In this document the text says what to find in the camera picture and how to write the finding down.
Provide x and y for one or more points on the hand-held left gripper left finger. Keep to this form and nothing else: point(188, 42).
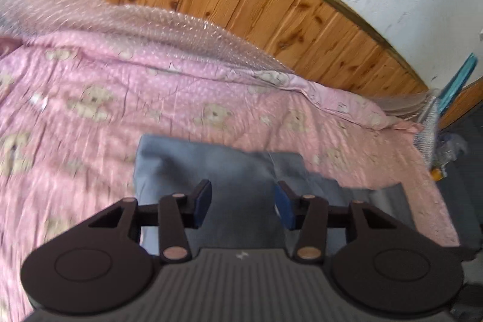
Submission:
point(203, 202)

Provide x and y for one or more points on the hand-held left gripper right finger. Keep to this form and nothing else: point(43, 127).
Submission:
point(285, 208)

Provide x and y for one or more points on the grey pants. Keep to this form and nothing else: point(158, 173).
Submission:
point(234, 171)

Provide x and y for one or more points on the pink teddy bear blanket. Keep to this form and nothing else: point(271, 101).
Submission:
point(151, 88)

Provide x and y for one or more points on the small orange object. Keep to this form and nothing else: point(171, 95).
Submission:
point(438, 175)

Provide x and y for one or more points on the crumpled clear plastic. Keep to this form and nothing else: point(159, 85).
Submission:
point(428, 133)

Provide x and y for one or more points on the clear bubble wrap sheet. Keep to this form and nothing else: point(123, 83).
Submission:
point(113, 24)

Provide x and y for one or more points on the teal plastic strip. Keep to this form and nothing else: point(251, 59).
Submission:
point(458, 80)

